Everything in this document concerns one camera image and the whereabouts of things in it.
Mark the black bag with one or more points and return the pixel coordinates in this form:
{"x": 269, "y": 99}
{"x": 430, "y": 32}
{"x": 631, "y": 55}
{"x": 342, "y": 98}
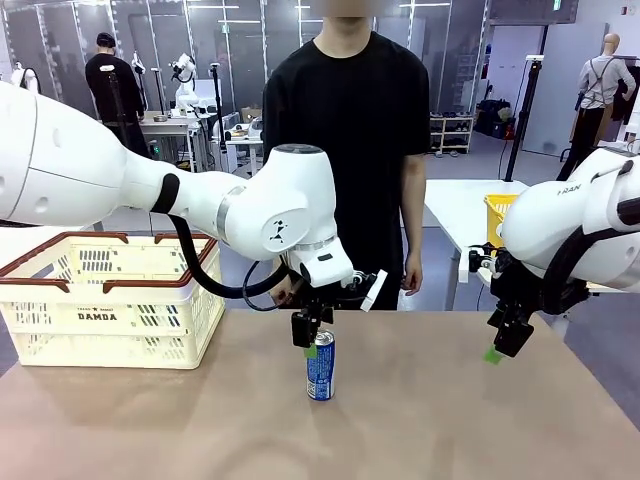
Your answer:
{"x": 494, "y": 120}

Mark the black tripod pole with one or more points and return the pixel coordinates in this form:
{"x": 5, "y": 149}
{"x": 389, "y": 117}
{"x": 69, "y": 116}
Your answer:
{"x": 117, "y": 115}

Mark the person's left hand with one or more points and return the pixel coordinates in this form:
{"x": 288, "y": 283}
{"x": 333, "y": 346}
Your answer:
{"x": 412, "y": 275}

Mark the black tripod with white top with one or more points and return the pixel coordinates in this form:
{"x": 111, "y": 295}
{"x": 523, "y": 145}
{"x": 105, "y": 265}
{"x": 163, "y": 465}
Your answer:
{"x": 522, "y": 120}

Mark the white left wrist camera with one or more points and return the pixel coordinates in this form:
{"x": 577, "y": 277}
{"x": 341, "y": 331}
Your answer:
{"x": 374, "y": 292}

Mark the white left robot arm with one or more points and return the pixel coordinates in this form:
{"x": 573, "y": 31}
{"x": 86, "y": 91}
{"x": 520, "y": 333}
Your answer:
{"x": 75, "y": 165}

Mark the yellow plastic basket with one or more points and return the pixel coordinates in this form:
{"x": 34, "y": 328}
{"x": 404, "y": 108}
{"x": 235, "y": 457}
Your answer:
{"x": 497, "y": 215}

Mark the man in black with cap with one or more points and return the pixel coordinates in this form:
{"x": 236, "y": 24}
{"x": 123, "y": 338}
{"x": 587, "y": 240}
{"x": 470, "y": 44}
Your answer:
{"x": 112, "y": 90}

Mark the person's right hand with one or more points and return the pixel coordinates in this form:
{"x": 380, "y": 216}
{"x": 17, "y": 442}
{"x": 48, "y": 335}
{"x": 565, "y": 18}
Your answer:
{"x": 285, "y": 295}

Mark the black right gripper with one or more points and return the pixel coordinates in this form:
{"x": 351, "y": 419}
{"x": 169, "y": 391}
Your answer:
{"x": 510, "y": 285}

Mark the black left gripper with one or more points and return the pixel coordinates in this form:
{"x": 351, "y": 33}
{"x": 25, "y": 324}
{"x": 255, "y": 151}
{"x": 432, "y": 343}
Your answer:
{"x": 325, "y": 297}

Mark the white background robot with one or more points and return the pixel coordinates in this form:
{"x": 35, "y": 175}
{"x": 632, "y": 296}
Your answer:
{"x": 26, "y": 77}
{"x": 184, "y": 80}

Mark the person in black t-shirt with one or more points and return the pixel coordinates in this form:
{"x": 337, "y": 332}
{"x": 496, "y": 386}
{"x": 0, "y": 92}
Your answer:
{"x": 350, "y": 125}

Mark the person's left forearm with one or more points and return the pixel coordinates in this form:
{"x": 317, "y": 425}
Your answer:
{"x": 414, "y": 230}

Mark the white side table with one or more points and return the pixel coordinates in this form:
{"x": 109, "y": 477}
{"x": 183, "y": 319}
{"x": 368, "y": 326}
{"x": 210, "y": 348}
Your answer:
{"x": 455, "y": 210}

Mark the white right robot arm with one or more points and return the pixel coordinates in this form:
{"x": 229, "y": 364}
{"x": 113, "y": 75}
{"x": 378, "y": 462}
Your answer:
{"x": 550, "y": 225}

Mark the white lab workbench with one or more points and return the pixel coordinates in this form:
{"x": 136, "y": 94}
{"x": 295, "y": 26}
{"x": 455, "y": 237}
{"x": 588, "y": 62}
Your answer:
{"x": 170, "y": 125}

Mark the blue drink can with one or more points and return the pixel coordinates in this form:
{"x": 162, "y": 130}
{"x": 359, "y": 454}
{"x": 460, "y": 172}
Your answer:
{"x": 321, "y": 370}

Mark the white shoe rack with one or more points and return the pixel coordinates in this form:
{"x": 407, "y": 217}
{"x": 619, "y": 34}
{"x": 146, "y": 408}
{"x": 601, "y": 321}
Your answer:
{"x": 452, "y": 131}

